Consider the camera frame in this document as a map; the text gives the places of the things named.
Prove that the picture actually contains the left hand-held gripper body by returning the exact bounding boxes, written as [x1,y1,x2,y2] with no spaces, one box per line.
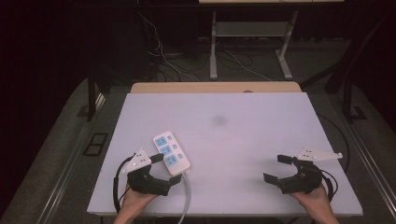
[120,147,171,197]

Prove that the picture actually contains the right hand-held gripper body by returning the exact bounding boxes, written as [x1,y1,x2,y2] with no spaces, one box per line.
[276,147,344,195]

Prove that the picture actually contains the white power strip blue sockets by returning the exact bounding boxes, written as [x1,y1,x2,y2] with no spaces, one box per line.
[152,130,191,176]

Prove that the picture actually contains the person's left hand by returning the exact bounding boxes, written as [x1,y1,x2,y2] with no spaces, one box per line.
[119,185,160,214]

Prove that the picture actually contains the person's right hand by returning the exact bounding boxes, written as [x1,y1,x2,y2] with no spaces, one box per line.
[289,184,332,213]

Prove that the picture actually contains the grey power strip cable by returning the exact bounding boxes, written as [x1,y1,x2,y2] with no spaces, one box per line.
[177,172,191,224]

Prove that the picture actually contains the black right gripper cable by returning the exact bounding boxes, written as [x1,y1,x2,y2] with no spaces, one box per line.
[319,169,339,203]

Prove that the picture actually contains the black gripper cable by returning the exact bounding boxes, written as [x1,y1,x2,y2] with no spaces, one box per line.
[112,155,135,215]
[319,169,339,203]

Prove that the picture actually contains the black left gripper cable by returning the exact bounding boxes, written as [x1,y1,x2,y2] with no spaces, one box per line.
[112,155,135,215]

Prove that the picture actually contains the thin black floor cable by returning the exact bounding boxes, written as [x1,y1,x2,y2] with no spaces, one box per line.
[317,114,351,175]

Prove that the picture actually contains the aluminium floor rail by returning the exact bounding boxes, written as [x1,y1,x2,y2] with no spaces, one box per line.
[36,92,107,224]
[341,119,396,217]

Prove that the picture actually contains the white floor cable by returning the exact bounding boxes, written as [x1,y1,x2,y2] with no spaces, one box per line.
[137,11,201,82]
[223,49,273,82]

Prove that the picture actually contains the white metal desk frame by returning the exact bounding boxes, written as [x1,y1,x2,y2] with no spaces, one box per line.
[198,0,346,81]

